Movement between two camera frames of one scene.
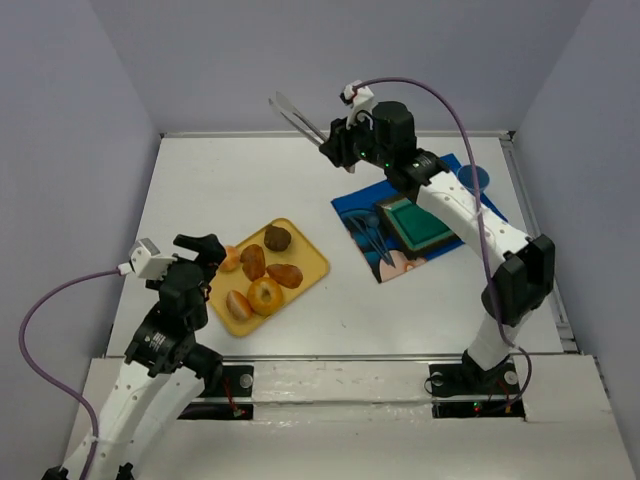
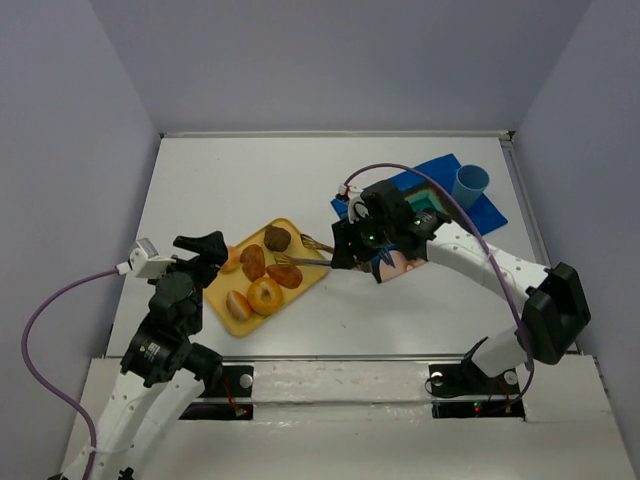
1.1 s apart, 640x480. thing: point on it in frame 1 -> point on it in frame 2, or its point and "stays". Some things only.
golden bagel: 264,296 stays
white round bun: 238,306 stays
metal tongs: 288,106 -> 308,243
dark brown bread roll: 276,237 stays
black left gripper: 204,251 stays
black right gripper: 338,145 -> 345,245
